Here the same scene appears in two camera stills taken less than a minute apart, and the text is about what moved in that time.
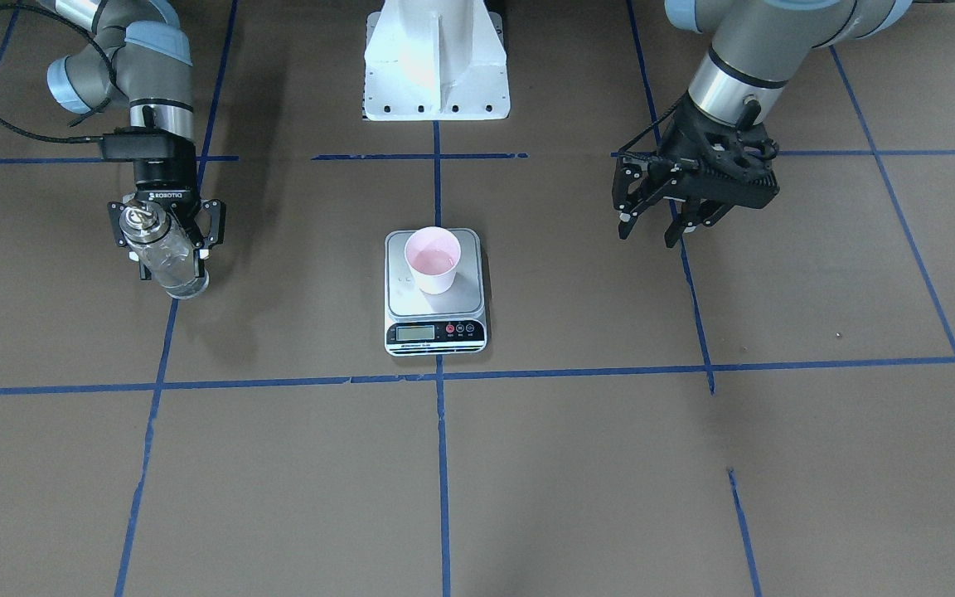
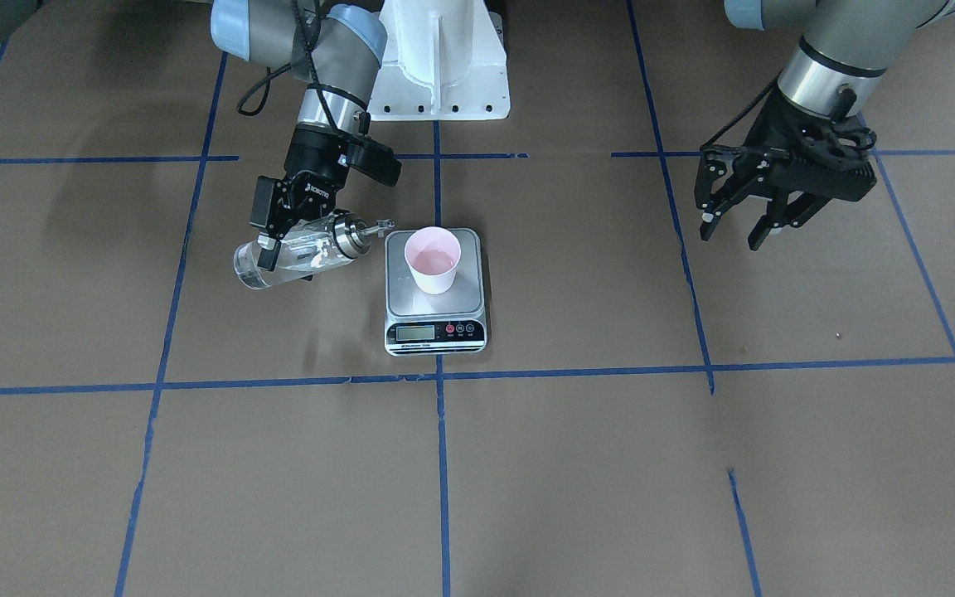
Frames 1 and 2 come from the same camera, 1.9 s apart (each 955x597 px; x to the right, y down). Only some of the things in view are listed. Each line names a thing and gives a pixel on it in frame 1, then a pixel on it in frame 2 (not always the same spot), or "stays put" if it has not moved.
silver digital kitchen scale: [416, 323] stays put
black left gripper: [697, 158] to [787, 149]
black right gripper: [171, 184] to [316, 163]
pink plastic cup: [433, 254] stays put
